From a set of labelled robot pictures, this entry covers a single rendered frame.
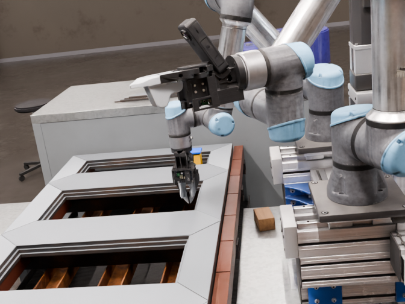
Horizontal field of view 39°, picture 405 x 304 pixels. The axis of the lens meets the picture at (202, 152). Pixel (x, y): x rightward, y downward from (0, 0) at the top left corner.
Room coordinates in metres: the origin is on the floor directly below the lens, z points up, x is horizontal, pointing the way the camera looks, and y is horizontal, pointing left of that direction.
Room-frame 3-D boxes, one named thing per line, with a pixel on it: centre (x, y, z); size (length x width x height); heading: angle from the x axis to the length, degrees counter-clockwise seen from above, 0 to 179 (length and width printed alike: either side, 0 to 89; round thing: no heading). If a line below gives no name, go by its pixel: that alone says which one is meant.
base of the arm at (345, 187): (1.34, -0.38, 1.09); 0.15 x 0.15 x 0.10
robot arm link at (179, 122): (1.84, 0.06, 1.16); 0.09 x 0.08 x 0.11; 105
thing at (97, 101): (2.81, 0.08, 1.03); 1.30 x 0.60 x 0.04; 82
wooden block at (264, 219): (1.94, -0.20, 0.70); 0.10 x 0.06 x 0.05; 4
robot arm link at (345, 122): (1.34, -0.38, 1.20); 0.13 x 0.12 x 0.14; 20
